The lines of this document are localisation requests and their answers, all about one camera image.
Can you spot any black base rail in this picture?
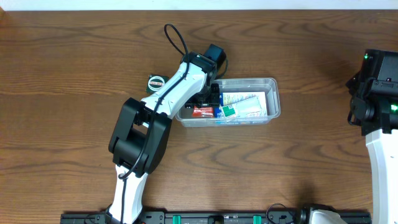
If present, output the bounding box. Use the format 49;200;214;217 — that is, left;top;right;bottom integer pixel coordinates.
60;210;373;224

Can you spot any green Zam-Buk box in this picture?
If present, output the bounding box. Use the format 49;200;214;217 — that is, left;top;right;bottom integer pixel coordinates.
146;74;169;93

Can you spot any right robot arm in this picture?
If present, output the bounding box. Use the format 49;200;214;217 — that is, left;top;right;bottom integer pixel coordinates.
293;49;397;224

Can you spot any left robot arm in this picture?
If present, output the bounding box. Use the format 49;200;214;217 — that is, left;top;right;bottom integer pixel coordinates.
106;44;226;223

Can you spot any white green sachet packet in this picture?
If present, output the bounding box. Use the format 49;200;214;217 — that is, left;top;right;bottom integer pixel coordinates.
221;96;264;118

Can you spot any blue fever patch box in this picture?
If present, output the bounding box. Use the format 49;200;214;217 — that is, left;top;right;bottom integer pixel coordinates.
215;92;267;118

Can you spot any red Panadol box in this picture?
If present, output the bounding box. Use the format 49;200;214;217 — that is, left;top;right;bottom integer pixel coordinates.
192;106;214;118

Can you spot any clear plastic container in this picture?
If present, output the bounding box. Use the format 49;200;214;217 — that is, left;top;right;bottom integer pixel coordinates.
176;78;280;127

